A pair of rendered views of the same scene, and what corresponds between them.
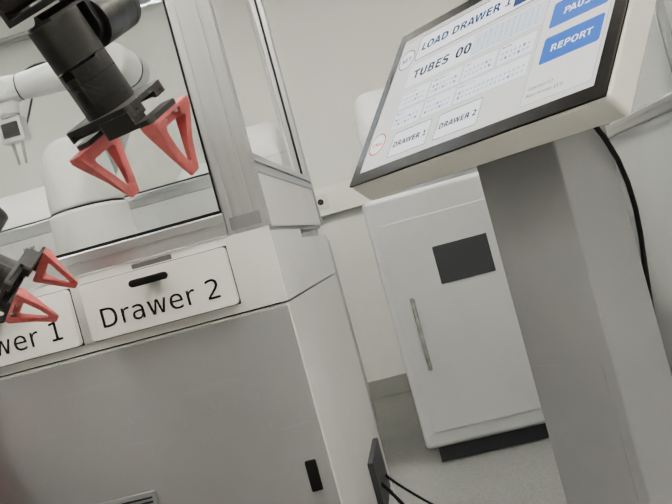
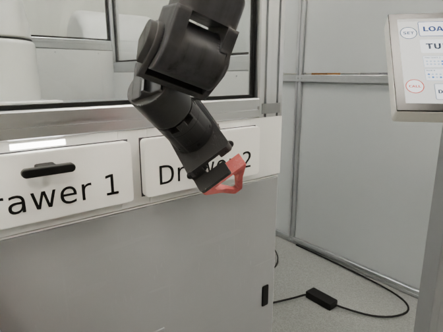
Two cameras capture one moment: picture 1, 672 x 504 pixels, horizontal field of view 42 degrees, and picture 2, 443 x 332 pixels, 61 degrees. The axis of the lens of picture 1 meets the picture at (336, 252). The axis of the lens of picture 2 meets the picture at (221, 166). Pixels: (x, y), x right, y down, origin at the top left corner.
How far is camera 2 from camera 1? 138 cm
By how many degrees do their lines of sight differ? 45
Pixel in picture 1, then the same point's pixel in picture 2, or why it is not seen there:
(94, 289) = (159, 145)
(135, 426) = (159, 274)
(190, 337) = (217, 196)
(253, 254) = (269, 136)
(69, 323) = (128, 177)
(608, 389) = not seen: outside the picture
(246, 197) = (275, 90)
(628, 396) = not seen: outside the picture
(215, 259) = (253, 136)
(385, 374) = not seen: hidden behind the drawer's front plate
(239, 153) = (277, 53)
